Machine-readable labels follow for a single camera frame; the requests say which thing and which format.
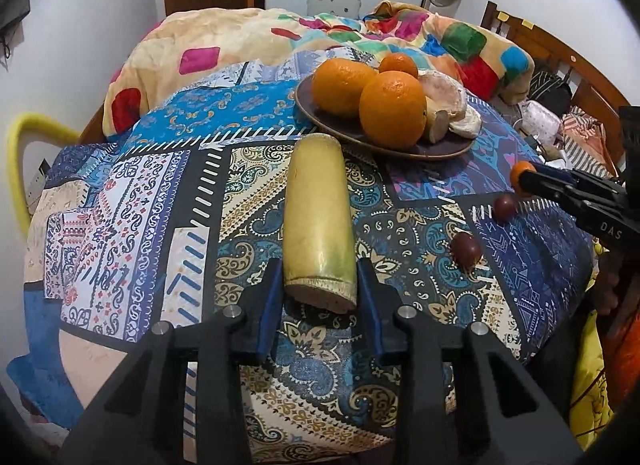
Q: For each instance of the black bag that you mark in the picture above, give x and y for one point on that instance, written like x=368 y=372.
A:
x=550 y=87

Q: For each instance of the wooden bed headboard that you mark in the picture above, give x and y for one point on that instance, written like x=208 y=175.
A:
x=565 y=60

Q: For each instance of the small black wall monitor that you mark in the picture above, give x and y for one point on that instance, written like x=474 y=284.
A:
x=15 y=10

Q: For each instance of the small tangerine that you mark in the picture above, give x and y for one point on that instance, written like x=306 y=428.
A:
x=397 y=65
x=517 y=180

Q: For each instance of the striped cloth bag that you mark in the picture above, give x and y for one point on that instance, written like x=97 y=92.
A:
x=585 y=137

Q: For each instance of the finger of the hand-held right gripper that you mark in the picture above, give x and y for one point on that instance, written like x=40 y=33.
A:
x=555 y=191
x=575 y=176

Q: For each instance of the colourful patchwork quilt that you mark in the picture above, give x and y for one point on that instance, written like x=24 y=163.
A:
x=220 y=35

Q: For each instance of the yellow sugarcane piece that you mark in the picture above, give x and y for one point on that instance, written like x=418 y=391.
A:
x=320 y=215
x=437 y=125

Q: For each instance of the person's right hand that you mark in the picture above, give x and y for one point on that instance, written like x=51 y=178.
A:
x=607 y=285

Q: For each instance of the purple plate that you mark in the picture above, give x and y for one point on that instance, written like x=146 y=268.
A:
x=450 y=147

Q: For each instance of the yellow padded chair frame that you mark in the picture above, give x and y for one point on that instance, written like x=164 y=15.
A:
x=40 y=125

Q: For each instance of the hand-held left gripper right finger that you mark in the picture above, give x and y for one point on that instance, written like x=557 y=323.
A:
x=371 y=312

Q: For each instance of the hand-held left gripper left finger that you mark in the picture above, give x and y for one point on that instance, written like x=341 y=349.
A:
x=267 y=307

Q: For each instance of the white wall socket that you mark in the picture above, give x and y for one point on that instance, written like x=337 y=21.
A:
x=39 y=179

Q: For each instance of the yellow printed cloth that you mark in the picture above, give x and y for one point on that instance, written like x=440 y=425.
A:
x=590 y=385

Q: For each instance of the dark red passion fruit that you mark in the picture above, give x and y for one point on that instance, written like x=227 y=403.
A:
x=466 y=250
x=505 y=207

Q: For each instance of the blue patterned blanket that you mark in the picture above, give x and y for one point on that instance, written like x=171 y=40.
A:
x=150 y=225

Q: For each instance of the pink patterned pouch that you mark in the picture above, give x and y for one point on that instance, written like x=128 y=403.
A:
x=540 y=121

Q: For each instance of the large orange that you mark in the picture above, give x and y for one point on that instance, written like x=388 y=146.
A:
x=392 y=107
x=340 y=87

